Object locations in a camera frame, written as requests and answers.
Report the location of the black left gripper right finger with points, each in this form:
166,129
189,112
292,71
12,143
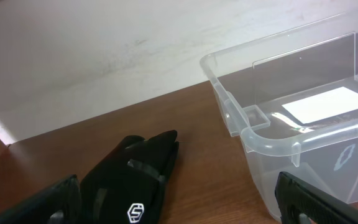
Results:
301,202

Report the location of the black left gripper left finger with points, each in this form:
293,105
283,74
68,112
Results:
57,203

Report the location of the black garment with white logo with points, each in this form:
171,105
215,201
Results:
128,185

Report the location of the clear plastic storage bin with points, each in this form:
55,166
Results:
252,81

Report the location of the white label in bin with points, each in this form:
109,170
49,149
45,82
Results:
324,105

